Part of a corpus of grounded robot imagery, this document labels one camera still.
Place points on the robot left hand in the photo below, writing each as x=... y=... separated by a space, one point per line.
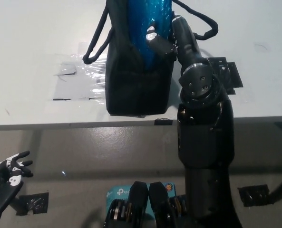
x=10 y=173

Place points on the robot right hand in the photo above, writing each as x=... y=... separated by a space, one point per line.
x=186 y=42

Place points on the blue plastic-wrapped plate stack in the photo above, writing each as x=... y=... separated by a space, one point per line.
x=143 y=28

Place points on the black tape patch on desk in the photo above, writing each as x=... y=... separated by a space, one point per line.
x=228 y=76

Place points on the black fabric bag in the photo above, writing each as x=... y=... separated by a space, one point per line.
x=131 y=92

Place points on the black floor tape patch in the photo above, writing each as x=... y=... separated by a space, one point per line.
x=253 y=194
x=36 y=203

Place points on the clear plastic film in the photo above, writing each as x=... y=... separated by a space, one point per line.
x=95 y=65

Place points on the teal tp-link box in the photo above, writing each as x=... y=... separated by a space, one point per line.
x=119 y=192

